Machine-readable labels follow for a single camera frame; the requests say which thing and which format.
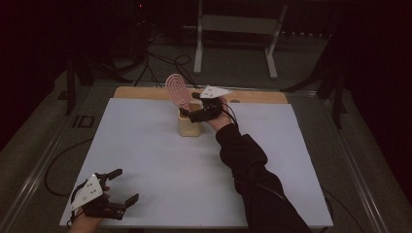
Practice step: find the aluminium rail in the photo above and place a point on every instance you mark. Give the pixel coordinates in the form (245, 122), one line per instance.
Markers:
(356, 174)
(39, 168)

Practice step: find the white metal stand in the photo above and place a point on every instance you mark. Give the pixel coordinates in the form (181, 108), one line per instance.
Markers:
(198, 48)

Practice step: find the pink hairbrush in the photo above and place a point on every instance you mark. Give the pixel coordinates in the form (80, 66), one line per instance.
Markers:
(176, 89)

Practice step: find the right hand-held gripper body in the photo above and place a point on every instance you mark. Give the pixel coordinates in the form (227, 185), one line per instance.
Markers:
(207, 111)

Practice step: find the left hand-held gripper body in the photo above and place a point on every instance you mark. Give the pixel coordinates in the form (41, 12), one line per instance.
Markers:
(90, 194)

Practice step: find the person's right hand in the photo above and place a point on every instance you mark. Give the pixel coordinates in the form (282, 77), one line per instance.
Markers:
(223, 120)

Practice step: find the person's left hand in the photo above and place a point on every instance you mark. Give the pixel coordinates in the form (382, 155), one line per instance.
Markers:
(83, 225)

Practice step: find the beige square cup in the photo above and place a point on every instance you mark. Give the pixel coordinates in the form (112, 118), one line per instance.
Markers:
(189, 129)

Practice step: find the white table mat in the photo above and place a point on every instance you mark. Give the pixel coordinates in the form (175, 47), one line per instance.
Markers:
(155, 168)

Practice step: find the black rectangular bracket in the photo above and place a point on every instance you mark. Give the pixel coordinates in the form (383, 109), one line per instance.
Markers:
(83, 121)

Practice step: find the black stand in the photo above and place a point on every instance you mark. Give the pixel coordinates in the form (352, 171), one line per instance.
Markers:
(338, 103)
(70, 87)

